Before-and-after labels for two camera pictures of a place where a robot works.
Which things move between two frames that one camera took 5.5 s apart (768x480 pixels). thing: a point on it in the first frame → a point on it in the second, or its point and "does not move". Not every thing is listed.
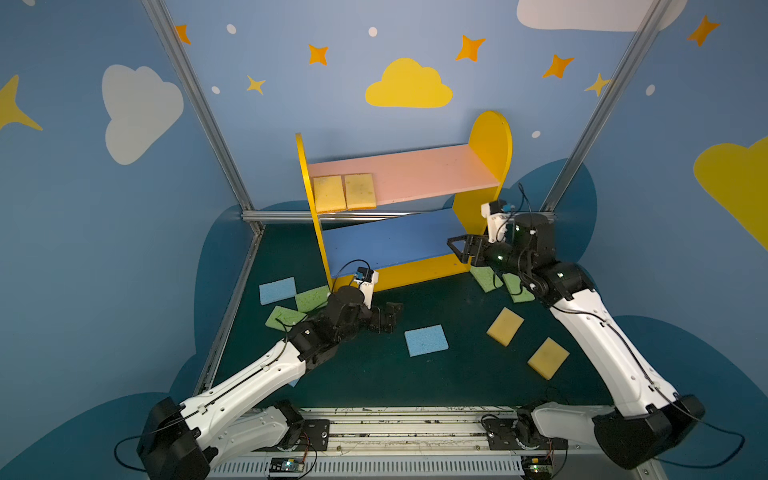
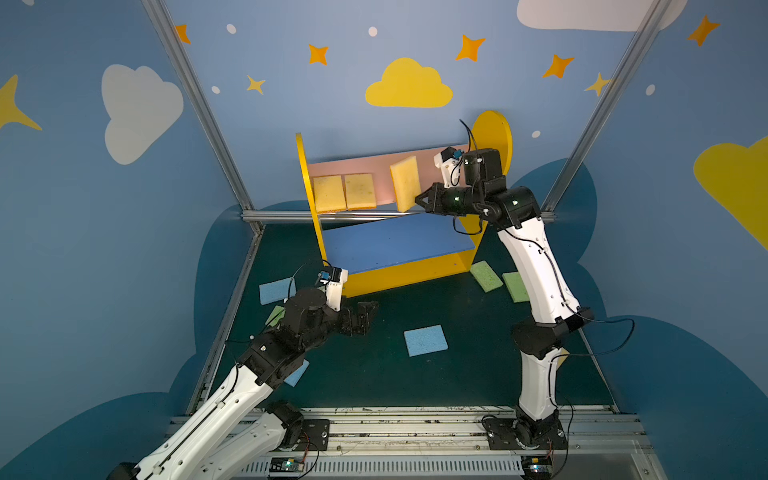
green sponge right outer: x=513 y=283 does not move
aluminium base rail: x=424 y=443 does not move
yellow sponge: x=505 y=327 → x=406 y=183
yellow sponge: x=329 y=193 does not move
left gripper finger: x=388 y=317 → x=365 y=309
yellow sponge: x=360 y=191 does not move
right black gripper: x=477 y=248 → x=439 y=199
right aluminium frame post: x=645 y=33 does not move
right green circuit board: x=537 y=465 does not move
